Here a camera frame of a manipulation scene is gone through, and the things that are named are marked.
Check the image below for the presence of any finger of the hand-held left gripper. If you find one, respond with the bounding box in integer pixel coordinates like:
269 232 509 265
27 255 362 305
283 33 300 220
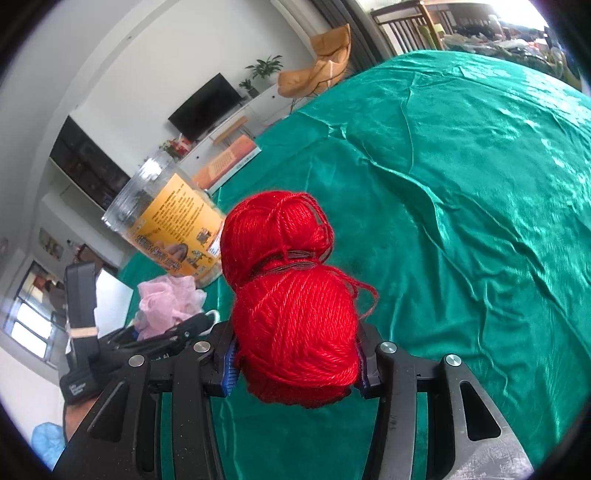
107 324 144 349
134 315 217 365

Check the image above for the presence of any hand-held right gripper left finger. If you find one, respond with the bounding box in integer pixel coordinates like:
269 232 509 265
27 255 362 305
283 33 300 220
53 320 238 480

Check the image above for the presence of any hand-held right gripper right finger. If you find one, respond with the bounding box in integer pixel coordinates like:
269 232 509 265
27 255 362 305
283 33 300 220
355 323 536 480

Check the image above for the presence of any red yarn ball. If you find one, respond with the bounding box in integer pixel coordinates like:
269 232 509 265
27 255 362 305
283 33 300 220
221 191 379 409

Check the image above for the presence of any person's left forearm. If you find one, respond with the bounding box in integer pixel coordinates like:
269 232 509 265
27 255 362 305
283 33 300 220
62 399 95 444

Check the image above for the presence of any white board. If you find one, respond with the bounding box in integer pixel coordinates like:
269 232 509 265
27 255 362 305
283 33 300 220
95 269 136 340

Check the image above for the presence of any pink bath loofah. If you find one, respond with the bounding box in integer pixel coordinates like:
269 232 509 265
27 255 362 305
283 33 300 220
134 276 218 342

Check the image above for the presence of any window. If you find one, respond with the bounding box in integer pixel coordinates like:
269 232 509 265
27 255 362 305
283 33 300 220
0 261 70 365

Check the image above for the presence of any clear plastic snack jar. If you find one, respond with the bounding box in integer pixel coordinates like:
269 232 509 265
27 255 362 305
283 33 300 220
102 150 227 289

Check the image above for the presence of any dark bookshelf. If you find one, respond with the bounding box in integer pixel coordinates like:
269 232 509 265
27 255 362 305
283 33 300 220
50 115 132 213

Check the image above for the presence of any green tablecloth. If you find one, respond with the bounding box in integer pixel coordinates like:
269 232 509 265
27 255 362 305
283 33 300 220
115 50 591 480

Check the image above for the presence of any orange flat box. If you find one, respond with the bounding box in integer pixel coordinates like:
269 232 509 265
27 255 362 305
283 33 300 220
191 137 262 192

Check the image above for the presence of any black television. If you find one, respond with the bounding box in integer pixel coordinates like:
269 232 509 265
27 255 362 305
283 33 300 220
167 73 242 141

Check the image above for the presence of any white tv cabinet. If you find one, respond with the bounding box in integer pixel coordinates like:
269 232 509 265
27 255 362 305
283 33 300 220
178 83 296 162

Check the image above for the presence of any large potted plant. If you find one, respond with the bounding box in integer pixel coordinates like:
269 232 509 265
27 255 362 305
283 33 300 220
245 54 283 81

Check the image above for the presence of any orange lounge chair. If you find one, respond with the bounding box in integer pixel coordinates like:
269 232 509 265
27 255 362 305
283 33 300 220
277 24 352 100

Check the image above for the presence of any dark wooden chair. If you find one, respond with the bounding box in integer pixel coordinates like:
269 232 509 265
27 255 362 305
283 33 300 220
372 2 437 61

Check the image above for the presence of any framed wall picture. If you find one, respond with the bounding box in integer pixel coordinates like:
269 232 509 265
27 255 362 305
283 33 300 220
39 228 65 259

